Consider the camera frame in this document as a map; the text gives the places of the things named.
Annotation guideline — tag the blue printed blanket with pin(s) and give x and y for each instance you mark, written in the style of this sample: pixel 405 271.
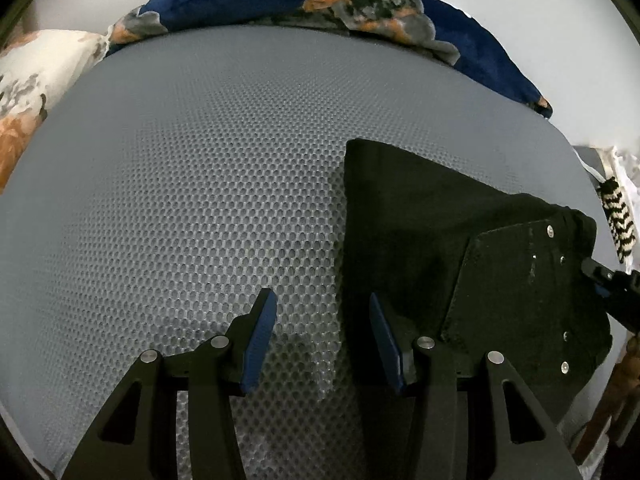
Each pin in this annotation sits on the blue printed blanket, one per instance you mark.
pixel 225 0

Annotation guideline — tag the black white striped cloth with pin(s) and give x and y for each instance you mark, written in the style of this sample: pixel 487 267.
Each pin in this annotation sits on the black white striped cloth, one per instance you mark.
pixel 617 220

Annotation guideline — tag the grey mesh mattress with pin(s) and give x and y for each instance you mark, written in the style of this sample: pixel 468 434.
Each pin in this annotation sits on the grey mesh mattress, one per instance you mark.
pixel 175 185

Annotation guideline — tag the white orange printed pillow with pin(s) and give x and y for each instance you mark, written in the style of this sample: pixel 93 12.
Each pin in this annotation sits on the white orange printed pillow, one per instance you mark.
pixel 35 70

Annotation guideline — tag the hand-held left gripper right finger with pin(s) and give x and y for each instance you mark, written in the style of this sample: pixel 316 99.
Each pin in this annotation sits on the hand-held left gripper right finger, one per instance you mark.
pixel 387 345

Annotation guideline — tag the brown wooden chair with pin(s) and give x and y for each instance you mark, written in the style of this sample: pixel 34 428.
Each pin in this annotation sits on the brown wooden chair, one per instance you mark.
pixel 617 385

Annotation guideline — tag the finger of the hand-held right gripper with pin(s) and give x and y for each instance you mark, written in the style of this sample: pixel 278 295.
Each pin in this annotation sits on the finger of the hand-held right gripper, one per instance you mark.
pixel 597 270
pixel 622 312

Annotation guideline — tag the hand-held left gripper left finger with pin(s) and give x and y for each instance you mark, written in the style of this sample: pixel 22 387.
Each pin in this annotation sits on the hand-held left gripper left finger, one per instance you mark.
pixel 257 345

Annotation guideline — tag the black pants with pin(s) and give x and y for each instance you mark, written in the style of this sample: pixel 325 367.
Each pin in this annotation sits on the black pants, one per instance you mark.
pixel 425 220

